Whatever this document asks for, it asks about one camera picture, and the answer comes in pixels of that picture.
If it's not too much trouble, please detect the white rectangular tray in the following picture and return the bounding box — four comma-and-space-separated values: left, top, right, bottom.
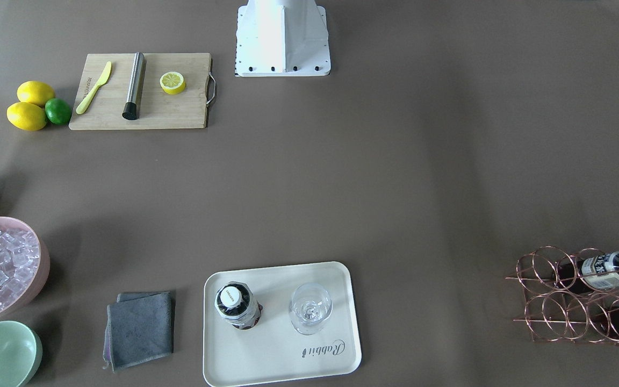
203, 261, 363, 386

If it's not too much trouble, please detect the half lemon slice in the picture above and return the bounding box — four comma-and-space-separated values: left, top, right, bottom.
159, 71, 186, 95

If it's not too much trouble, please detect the pink bowl with ice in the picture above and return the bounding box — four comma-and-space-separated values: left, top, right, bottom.
0, 217, 50, 318

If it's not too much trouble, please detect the steel muddler black tip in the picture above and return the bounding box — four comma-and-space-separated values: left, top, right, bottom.
122, 52, 147, 120

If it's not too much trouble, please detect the green bowl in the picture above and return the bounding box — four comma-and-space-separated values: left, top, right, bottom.
0, 320, 42, 386

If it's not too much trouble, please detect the green lime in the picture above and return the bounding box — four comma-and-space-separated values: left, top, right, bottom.
44, 98, 73, 125

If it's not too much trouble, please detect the clear wine glass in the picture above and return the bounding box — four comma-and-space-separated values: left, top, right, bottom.
289, 283, 333, 335

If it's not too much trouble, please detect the tea bottle white cap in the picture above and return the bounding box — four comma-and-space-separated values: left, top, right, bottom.
214, 281, 263, 330

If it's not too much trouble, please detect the yellow lemon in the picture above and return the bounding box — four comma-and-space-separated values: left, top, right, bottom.
16, 80, 56, 108
6, 102, 47, 131

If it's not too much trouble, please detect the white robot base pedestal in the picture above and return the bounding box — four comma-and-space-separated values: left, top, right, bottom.
234, 1, 332, 77

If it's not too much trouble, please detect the bamboo cutting board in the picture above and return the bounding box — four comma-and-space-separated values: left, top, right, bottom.
69, 52, 215, 131

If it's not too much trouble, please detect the grey folded cloth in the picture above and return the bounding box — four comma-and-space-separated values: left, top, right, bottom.
103, 291, 175, 372

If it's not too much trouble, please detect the yellow plastic knife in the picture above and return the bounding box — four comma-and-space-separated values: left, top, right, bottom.
75, 61, 112, 115

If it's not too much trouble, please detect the copper wire bottle basket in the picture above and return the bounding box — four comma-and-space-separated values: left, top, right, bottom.
508, 246, 619, 345

